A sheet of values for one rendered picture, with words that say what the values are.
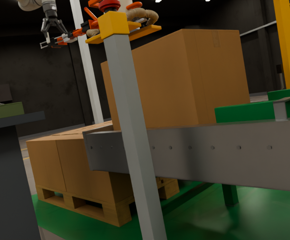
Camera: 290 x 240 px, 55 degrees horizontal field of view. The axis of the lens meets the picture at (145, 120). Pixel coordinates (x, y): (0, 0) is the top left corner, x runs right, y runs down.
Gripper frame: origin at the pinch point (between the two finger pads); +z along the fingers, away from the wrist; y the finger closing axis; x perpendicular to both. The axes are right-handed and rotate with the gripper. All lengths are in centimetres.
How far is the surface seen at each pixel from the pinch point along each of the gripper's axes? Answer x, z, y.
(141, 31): -69, 13, 6
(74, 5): 225, -135, 224
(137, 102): -106, 51, -54
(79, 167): -10, 87, -11
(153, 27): -76, 13, 8
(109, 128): -51, 63, -16
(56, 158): 22, 82, -6
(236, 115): -129, 61, -33
